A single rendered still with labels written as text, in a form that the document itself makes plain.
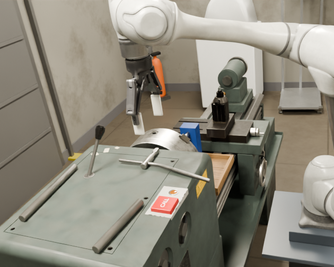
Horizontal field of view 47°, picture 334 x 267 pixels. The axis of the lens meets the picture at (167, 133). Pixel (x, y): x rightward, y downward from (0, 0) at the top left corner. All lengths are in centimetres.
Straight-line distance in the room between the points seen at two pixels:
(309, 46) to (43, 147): 307
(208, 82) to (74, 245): 377
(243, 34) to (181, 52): 430
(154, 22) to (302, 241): 114
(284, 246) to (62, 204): 91
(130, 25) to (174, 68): 468
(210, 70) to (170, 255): 364
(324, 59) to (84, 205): 78
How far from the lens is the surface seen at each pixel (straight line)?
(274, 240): 169
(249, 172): 210
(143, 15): 84
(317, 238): 167
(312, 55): 115
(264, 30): 119
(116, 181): 121
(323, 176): 155
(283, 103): 463
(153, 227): 100
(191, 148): 150
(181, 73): 552
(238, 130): 206
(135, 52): 105
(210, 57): 451
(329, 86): 115
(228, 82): 248
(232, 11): 437
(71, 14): 439
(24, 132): 366
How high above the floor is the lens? 188
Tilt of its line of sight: 26 degrees down
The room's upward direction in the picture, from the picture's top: 9 degrees counter-clockwise
